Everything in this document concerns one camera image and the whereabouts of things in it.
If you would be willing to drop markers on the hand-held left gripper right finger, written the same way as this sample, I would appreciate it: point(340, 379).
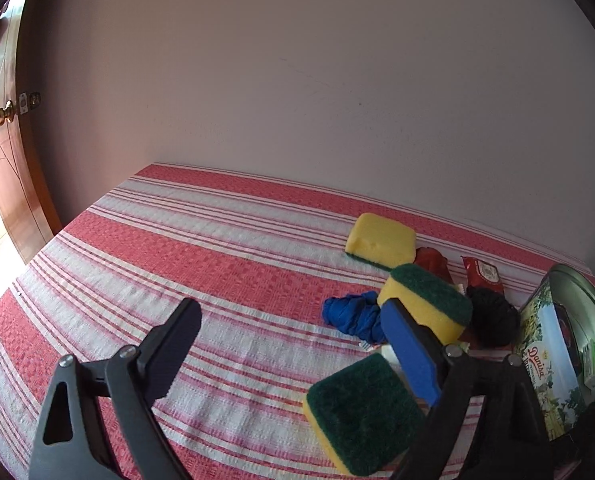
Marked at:
point(412, 355)

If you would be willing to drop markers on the white snack packet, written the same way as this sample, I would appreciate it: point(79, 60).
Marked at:
point(390, 356)

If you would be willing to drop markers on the brass door knob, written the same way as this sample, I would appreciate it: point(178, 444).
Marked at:
point(3, 114)

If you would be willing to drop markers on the red white striped tablecloth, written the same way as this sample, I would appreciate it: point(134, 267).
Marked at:
point(177, 240)

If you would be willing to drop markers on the red snack packet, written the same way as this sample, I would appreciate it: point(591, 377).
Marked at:
point(483, 275)
point(431, 262)

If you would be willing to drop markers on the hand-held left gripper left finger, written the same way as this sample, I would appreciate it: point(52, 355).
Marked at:
point(177, 345)

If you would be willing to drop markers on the brown wooden door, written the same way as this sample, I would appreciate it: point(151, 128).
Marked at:
point(22, 200)

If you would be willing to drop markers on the blue bundled cloth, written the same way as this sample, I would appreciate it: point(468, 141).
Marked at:
point(350, 317)

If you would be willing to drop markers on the yellow green sponge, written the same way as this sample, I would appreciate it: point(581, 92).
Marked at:
point(362, 415)
point(427, 300)
point(380, 240)

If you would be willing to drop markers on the metal door latch plate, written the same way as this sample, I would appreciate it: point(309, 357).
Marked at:
point(28, 102)

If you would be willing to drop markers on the black cloth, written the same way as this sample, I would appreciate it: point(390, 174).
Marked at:
point(492, 322)

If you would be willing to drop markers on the round printed cookie tin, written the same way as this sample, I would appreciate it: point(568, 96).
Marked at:
point(547, 360)

